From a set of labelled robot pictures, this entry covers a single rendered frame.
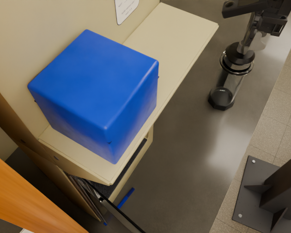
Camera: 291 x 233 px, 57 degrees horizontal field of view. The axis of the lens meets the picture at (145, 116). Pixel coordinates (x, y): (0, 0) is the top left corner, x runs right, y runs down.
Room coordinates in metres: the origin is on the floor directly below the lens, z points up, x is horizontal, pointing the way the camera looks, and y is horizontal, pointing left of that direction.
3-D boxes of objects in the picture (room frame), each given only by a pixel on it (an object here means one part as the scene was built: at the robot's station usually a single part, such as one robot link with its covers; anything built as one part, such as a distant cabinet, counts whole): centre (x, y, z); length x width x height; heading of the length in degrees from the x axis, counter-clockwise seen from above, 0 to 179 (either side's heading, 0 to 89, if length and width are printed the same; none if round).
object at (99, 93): (0.18, 0.05, 1.56); 0.10 x 0.10 x 0.09; 59
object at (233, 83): (0.61, -0.30, 1.06); 0.11 x 0.11 x 0.21
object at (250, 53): (0.61, -0.30, 1.21); 0.09 x 0.09 x 0.07
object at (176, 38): (0.26, 0.01, 1.46); 0.32 x 0.11 x 0.10; 149
